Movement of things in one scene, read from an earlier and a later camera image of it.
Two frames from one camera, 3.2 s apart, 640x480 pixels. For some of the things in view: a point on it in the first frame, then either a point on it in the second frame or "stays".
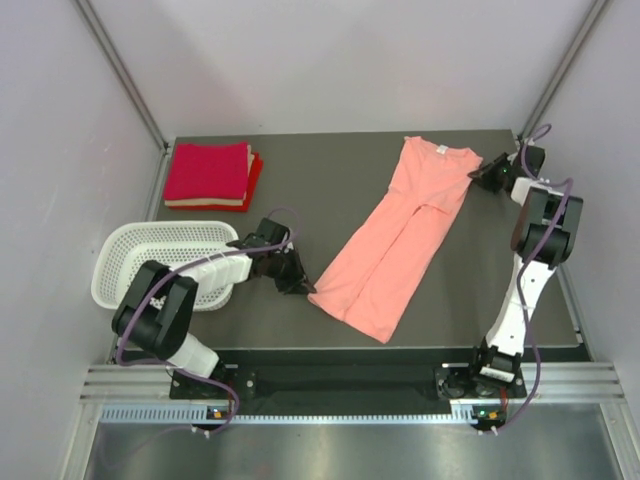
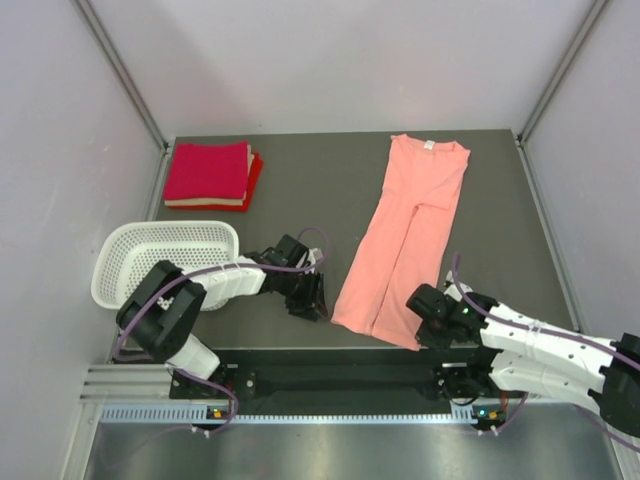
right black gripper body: x=496 y=171 -> x=432 y=334
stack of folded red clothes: x=255 y=174 stays
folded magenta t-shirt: x=207 y=171 stays
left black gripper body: x=284 y=268 -> x=301 y=291
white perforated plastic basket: x=123 y=247 stays
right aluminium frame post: x=597 y=10 stays
